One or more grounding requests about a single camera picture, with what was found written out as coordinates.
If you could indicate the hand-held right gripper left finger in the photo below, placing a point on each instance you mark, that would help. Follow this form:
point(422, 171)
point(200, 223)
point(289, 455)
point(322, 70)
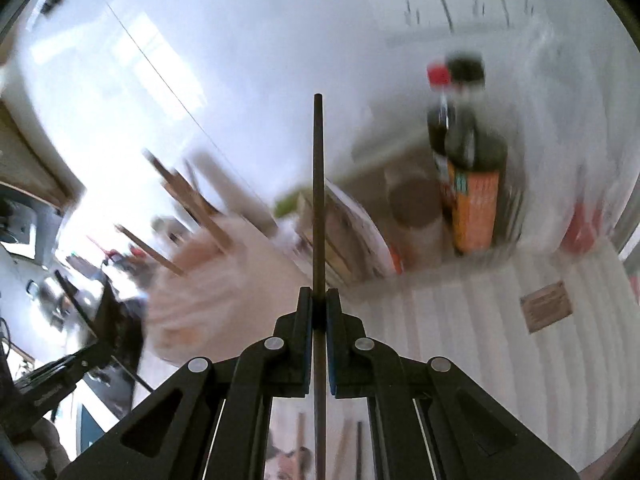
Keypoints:
point(303, 355)

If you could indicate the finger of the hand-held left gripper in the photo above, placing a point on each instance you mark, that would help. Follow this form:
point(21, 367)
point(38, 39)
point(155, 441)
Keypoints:
point(115, 320)

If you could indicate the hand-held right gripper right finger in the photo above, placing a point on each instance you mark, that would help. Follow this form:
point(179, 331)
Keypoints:
point(332, 355)

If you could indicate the cream round chopstick holder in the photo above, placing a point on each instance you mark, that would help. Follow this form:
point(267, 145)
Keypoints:
point(225, 285)

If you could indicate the blue kitchen cabinet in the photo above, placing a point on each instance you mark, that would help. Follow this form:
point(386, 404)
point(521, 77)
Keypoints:
point(92, 422)

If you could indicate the cat print striped table cloth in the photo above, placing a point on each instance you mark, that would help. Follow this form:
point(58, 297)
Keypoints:
point(450, 320)

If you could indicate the printed seasoning packet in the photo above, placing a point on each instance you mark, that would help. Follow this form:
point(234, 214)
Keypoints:
point(360, 232)

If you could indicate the clear glass jar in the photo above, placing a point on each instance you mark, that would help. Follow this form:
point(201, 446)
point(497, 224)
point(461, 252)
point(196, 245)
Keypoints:
point(415, 220)

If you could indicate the soy sauce bottle orange label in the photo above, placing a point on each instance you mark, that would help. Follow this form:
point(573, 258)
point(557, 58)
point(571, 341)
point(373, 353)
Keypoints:
point(475, 200)

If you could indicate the small brown label patch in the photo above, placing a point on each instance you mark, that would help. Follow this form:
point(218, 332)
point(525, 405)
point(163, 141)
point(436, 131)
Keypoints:
point(545, 307)

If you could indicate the clear plastic storage box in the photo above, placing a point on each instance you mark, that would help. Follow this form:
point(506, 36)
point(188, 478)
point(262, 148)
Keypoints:
point(515, 210)

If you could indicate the dark bottle red cap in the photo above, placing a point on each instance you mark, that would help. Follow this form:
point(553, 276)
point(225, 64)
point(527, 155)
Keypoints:
point(437, 125)

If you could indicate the red packet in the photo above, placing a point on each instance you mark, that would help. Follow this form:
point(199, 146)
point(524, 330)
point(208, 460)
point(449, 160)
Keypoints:
point(577, 227)

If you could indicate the clear plastic bag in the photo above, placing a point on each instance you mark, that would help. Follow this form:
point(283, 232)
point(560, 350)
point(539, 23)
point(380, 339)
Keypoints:
point(580, 175)

